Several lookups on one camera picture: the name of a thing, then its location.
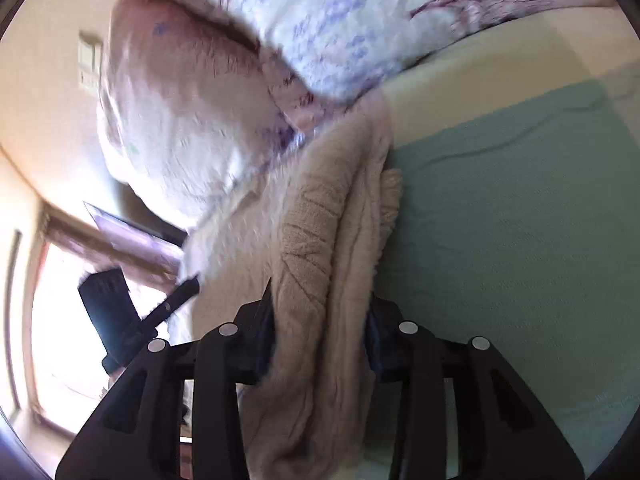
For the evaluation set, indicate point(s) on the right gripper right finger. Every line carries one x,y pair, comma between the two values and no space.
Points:
464,400

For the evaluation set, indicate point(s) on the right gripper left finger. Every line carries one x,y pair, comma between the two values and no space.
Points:
134,433

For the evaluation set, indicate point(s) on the beige cable knit sweater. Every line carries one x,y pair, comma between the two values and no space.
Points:
305,419

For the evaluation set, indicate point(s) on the black framed mirror panel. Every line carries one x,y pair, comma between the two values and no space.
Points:
161,247

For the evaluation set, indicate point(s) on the patchwork floral bed quilt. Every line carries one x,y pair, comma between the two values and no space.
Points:
518,150

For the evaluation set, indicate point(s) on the pink floral left pillow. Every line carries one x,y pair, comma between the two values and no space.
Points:
190,108

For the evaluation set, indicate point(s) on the blue floral right pillow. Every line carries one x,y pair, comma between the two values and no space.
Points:
342,48

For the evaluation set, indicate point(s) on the white wall switch plate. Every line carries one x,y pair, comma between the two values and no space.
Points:
89,52

